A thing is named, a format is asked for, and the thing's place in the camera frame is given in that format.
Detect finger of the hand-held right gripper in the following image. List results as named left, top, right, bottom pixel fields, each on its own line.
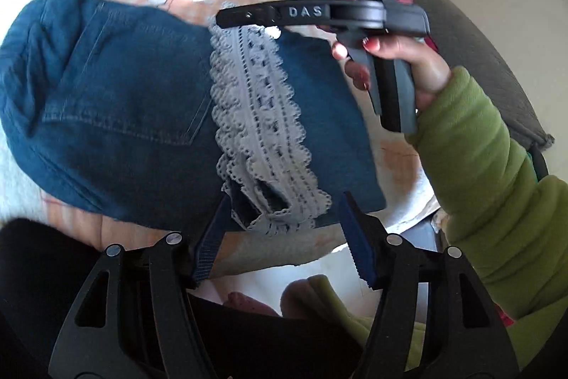
left=215, top=3, right=332, bottom=30

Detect person's left forearm green sleeve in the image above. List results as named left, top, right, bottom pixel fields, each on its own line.
left=282, top=274, right=427, bottom=372

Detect person's black trousers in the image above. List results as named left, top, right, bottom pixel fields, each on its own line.
left=0, top=218, right=365, bottom=379

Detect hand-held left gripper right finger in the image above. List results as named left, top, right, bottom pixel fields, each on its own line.
left=339, top=191, right=520, bottom=379

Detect blue denim pants lace hem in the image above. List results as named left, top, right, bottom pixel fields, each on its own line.
left=0, top=0, right=387, bottom=236

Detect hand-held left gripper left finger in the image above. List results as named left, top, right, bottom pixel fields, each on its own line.
left=48, top=197, right=232, bottom=379

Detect grey padded headboard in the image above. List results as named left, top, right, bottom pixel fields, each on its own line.
left=384, top=0, right=556, bottom=150

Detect person's right hand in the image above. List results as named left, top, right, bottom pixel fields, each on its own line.
left=331, top=36, right=452, bottom=112

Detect person's right forearm green sleeve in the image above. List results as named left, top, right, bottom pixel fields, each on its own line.
left=405, top=66, right=568, bottom=364

